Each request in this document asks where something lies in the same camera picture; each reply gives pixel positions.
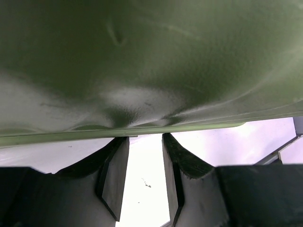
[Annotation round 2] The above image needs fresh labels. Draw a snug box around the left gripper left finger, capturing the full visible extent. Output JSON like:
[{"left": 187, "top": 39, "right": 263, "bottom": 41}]
[{"left": 56, "top": 137, "right": 130, "bottom": 222}]

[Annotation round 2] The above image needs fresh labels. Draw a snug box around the aluminium table rail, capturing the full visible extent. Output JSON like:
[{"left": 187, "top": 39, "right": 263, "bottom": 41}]
[{"left": 256, "top": 116, "right": 303, "bottom": 165}]

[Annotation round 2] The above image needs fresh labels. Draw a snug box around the green hard-shell suitcase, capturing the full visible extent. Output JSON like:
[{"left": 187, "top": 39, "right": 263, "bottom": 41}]
[{"left": 0, "top": 0, "right": 303, "bottom": 147}]

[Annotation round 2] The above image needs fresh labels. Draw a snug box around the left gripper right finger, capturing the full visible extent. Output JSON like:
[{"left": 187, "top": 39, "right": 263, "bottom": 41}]
[{"left": 162, "top": 133, "right": 214, "bottom": 225}]

